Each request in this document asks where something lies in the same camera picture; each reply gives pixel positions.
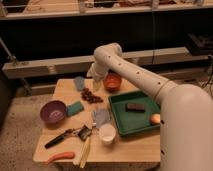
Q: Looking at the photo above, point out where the black handled kitchen tool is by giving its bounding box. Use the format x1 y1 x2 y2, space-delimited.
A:
45 125 92 149

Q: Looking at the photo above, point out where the wooden table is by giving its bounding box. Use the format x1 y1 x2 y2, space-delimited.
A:
33 79 160 163

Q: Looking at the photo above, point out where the white cup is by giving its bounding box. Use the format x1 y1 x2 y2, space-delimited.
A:
99 124 116 145

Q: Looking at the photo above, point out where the orange carrot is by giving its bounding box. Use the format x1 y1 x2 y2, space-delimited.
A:
46 152 75 164

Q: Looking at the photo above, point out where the crumpled clear plastic wrap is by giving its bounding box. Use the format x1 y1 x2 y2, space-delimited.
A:
92 108 111 129

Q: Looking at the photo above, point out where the green sponge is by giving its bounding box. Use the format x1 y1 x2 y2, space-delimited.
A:
67 101 84 117

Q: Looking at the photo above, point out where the wooden shelf rail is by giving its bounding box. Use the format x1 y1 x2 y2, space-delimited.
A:
2 47 208 79

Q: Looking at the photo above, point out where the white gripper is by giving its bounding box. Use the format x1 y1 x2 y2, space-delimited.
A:
87 63 106 91

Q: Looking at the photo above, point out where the green plastic tray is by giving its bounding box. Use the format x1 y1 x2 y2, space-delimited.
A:
108 91 160 136

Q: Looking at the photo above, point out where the bunch of red grapes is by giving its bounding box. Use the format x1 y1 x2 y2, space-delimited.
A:
81 88 103 104

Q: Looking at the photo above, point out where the dark brown rectangular block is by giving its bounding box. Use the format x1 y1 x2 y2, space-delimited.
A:
125 103 145 112

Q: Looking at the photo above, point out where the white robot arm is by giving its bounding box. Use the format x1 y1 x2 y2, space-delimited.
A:
88 43 213 171

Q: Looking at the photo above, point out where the orange bowl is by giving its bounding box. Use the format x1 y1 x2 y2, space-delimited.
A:
103 73 122 92

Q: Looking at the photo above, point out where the blue translucent cup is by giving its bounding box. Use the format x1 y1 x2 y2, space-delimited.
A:
74 76 85 91

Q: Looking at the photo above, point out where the purple bowl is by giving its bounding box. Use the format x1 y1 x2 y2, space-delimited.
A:
40 100 67 124

